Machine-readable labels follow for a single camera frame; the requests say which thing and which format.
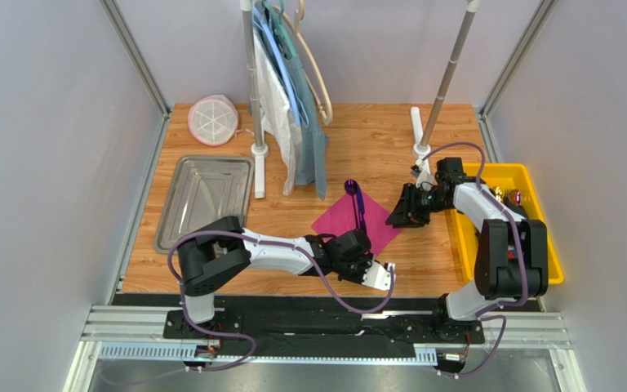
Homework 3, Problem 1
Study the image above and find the rack pole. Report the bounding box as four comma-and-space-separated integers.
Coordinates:
410, 0, 480, 188
239, 0, 269, 199

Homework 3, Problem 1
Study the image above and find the pink paper napkin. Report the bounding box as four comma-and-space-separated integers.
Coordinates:
311, 193, 402, 255

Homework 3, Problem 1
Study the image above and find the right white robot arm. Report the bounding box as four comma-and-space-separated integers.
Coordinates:
385, 182, 549, 321

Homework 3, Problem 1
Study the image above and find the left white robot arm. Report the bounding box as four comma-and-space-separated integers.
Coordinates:
167, 216, 393, 324

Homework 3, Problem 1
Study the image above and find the blue clothes hanger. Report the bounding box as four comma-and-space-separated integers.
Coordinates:
253, 1, 313, 127

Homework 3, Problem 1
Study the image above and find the pink white mesh basket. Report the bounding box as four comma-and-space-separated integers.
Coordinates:
187, 94, 254, 147

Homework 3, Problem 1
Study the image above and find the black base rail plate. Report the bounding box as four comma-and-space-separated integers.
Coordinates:
112, 293, 516, 360

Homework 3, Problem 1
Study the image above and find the yellow plastic bin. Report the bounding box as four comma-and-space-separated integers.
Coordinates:
449, 163, 565, 286

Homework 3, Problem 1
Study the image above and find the pink gold utensil in bin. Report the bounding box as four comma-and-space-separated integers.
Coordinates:
491, 186, 530, 207

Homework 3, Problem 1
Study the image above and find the beige clothes hanger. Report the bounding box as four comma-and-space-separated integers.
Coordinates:
274, 1, 334, 126

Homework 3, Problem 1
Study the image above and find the left rack pole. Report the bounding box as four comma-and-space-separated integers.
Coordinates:
239, 0, 269, 199

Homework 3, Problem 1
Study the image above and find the right rack pole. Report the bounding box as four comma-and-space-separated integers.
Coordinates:
410, 0, 480, 188

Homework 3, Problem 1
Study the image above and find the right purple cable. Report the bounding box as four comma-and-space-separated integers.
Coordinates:
422, 140, 530, 380

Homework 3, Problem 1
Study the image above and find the purple cable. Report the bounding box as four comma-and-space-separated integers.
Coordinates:
167, 229, 397, 373
422, 140, 530, 380

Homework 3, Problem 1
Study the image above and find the blue grey hanging cloth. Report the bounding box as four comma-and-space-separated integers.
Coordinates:
283, 19, 329, 200

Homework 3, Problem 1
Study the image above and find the purple metal spoon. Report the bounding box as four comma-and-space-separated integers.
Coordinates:
344, 179, 367, 233

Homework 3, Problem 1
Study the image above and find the silver metal tray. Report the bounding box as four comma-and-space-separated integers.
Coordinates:
153, 155, 255, 254

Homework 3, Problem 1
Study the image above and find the white lace cloth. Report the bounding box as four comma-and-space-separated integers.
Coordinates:
253, 32, 301, 196

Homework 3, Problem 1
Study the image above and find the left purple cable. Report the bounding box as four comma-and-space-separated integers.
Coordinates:
167, 229, 397, 373

